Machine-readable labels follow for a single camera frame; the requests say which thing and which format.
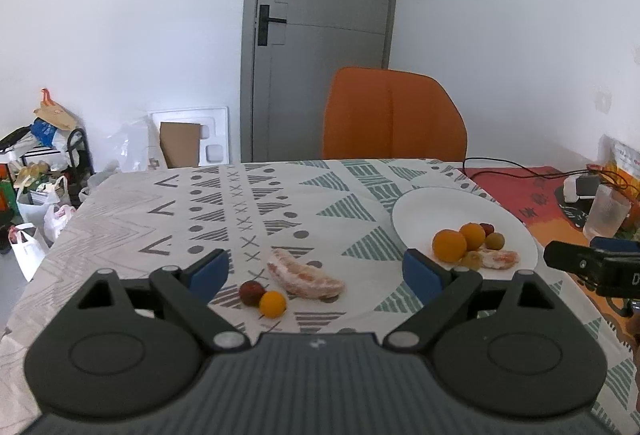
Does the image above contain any grey door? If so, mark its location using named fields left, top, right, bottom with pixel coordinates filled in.
left=240, top=0, right=395, bottom=162

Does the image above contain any peeled pomelo segment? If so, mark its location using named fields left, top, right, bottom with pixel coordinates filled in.
left=478, top=250, right=520, bottom=270
left=267, top=249, right=346, bottom=299

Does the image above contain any black metal rack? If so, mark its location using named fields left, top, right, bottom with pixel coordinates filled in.
left=66, top=128, right=94, bottom=205

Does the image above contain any white power adapter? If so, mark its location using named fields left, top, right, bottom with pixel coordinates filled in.
left=562, top=174, right=601, bottom=204

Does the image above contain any yellow round fruit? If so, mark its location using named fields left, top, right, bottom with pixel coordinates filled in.
left=485, top=231, right=506, bottom=251

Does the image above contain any large orange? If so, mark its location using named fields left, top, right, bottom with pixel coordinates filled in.
left=432, top=229, right=468, bottom=265

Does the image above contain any white paper bag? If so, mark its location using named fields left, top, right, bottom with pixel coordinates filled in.
left=8, top=223, right=49, bottom=282

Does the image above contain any yellow snack bag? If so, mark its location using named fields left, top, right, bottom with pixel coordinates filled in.
left=601, top=135, right=639, bottom=235

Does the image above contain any clear plastic bag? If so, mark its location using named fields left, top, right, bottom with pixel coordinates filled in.
left=107, top=116, right=167, bottom=173

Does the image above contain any white foam packaging board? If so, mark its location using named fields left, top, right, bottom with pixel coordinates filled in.
left=151, top=106, right=230, bottom=168

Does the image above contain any small tangerine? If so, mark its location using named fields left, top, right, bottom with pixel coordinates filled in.
left=258, top=291, right=288, bottom=319

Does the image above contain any white wall socket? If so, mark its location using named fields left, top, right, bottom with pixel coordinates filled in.
left=594, top=90, right=612, bottom=114

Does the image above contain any red orange cartoon mat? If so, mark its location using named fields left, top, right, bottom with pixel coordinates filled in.
left=464, top=164, right=640, bottom=341

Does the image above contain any patterned white tablecloth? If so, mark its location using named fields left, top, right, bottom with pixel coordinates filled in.
left=0, top=157, right=640, bottom=435

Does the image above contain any white ceramic plate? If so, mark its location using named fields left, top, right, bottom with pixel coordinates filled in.
left=392, top=188, right=538, bottom=279

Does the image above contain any white tote bag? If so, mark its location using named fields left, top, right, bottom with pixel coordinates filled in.
left=16, top=176, right=70, bottom=227

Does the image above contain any orange chair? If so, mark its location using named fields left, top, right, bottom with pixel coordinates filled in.
left=322, top=66, right=468, bottom=162

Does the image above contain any black door handle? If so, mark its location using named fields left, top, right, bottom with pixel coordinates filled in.
left=257, top=5, right=288, bottom=47

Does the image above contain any person's right hand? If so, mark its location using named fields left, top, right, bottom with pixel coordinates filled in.
left=626, top=299, right=640, bottom=349

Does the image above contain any dark red plum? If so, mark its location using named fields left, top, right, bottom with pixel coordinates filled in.
left=239, top=280, right=266, bottom=307

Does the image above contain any frosted plastic cup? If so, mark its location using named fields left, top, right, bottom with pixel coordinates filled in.
left=582, top=184, right=631, bottom=241

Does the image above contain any brown cardboard box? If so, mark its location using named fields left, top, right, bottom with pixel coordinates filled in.
left=160, top=122, right=201, bottom=168

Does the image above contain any black cable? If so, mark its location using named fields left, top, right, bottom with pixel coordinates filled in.
left=462, top=156, right=637, bottom=196

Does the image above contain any white red plastic bag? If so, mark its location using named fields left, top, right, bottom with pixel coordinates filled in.
left=43, top=204, right=76, bottom=243

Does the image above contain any yellow-brown round fruit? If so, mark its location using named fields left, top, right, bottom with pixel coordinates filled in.
left=459, top=251, right=483, bottom=271

